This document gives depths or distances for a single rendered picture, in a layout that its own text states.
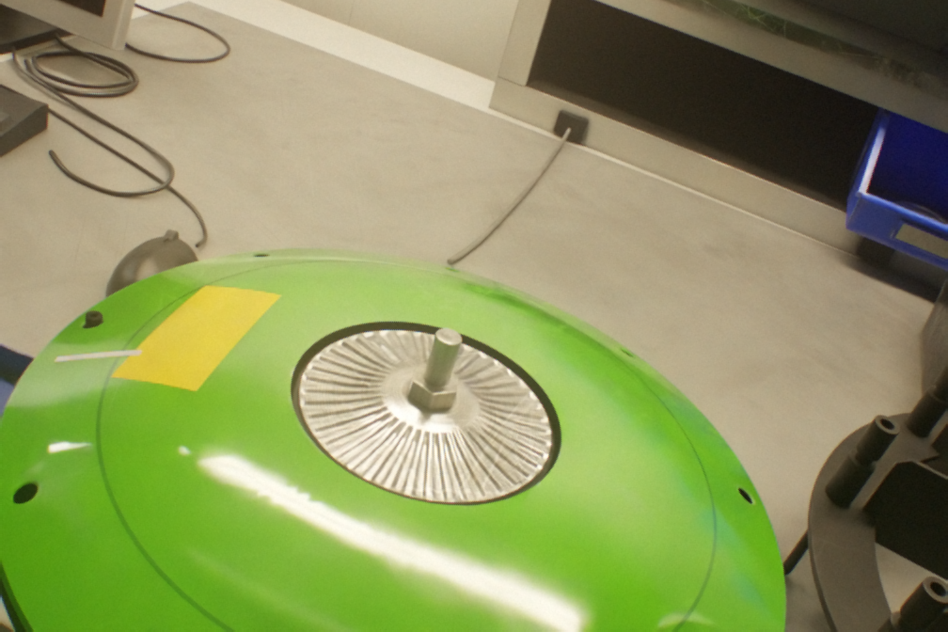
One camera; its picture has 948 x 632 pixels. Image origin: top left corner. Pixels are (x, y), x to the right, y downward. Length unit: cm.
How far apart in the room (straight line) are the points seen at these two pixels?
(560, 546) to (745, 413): 45
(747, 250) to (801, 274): 6
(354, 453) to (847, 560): 31
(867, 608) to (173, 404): 37
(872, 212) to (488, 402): 72
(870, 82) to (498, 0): 47
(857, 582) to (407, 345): 28
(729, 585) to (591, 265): 54
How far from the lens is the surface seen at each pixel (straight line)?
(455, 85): 120
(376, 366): 39
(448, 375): 37
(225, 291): 43
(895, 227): 107
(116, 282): 68
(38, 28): 112
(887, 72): 107
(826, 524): 59
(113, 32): 99
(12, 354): 63
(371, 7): 135
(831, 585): 56
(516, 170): 102
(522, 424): 39
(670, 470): 41
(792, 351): 89
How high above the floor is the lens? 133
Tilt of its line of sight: 31 degrees down
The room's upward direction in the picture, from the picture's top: 16 degrees clockwise
